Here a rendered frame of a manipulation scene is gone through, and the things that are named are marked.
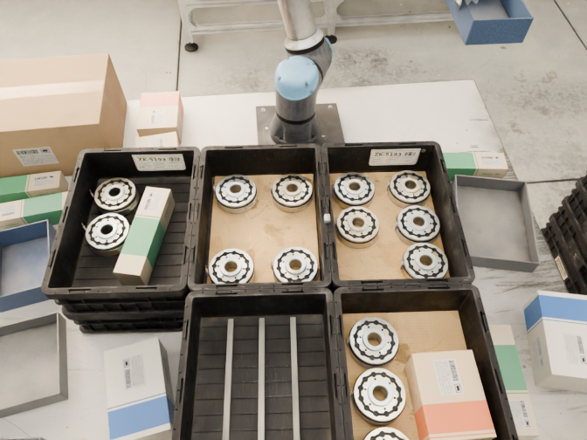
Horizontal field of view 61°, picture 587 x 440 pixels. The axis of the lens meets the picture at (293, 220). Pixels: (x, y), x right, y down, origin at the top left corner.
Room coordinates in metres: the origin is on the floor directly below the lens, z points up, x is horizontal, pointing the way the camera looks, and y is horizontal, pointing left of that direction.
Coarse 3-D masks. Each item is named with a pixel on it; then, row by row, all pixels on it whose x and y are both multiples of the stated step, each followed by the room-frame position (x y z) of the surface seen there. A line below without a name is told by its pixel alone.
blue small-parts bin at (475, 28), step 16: (448, 0) 1.23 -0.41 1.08; (464, 0) 1.14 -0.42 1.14; (480, 0) 1.25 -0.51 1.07; (496, 0) 1.25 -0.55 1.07; (512, 0) 1.19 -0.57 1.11; (464, 16) 1.11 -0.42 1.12; (480, 16) 1.17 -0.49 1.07; (496, 16) 1.17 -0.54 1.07; (512, 16) 1.16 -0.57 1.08; (528, 16) 1.09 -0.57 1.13; (464, 32) 1.08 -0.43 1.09; (480, 32) 1.06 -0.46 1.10; (496, 32) 1.06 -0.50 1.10; (512, 32) 1.06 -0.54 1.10
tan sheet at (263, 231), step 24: (264, 192) 0.78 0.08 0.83; (216, 216) 0.70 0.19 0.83; (240, 216) 0.70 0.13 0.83; (264, 216) 0.70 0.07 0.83; (288, 216) 0.70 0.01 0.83; (312, 216) 0.70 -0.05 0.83; (216, 240) 0.63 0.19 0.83; (240, 240) 0.63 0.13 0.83; (264, 240) 0.63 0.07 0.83; (288, 240) 0.63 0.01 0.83; (312, 240) 0.63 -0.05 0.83; (264, 264) 0.56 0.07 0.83
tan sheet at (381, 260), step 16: (336, 176) 0.83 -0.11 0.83; (368, 176) 0.83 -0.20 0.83; (384, 176) 0.83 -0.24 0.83; (384, 192) 0.78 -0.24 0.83; (336, 208) 0.73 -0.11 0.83; (368, 208) 0.73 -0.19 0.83; (384, 208) 0.73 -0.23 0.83; (400, 208) 0.73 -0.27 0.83; (432, 208) 0.73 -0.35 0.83; (384, 224) 0.68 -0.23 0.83; (416, 224) 0.68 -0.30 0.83; (336, 240) 0.63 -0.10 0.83; (384, 240) 0.63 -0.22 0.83; (400, 240) 0.63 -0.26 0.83; (352, 256) 0.59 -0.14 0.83; (368, 256) 0.59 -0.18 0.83; (384, 256) 0.59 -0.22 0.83; (400, 256) 0.59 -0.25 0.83; (352, 272) 0.54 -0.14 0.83; (368, 272) 0.54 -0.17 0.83; (384, 272) 0.54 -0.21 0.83; (400, 272) 0.54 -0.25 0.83; (448, 272) 0.54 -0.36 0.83
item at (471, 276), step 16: (336, 144) 0.85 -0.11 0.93; (352, 144) 0.85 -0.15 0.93; (368, 144) 0.85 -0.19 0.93; (384, 144) 0.85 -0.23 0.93; (400, 144) 0.86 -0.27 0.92; (416, 144) 0.85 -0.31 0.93; (432, 144) 0.85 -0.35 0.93; (448, 176) 0.75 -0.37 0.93; (448, 192) 0.70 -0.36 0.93; (464, 240) 0.57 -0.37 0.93; (336, 256) 0.53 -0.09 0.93; (464, 256) 0.53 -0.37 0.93; (336, 272) 0.49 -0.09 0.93; (336, 288) 0.46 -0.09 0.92
